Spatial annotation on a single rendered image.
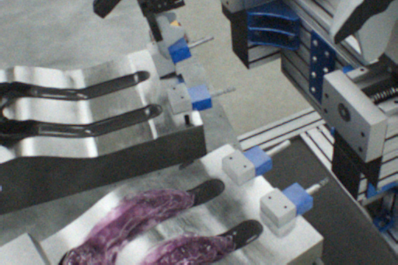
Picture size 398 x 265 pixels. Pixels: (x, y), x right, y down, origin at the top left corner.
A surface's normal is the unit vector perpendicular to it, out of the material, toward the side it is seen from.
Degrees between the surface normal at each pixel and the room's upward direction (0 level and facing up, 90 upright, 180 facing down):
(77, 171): 90
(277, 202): 0
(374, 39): 86
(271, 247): 0
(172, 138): 90
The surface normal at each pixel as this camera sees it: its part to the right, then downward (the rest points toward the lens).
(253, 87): -0.10, -0.71
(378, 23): 0.60, 0.47
